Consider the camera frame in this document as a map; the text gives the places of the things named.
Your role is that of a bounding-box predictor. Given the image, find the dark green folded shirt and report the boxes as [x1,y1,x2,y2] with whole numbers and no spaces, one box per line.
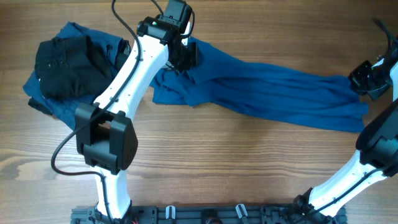
[26,35,119,116]

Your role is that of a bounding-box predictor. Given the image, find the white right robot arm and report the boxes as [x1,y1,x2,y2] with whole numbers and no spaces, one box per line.
[291,58,397,223]

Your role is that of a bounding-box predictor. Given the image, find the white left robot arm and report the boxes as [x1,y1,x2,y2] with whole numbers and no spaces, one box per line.
[75,17,195,223]

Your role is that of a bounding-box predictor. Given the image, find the navy blue folded shirt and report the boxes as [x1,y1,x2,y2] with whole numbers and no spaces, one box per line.
[23,22,131,129]

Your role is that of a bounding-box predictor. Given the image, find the blue polo shirt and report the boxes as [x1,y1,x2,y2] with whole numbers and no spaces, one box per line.
[150,38,368,133]

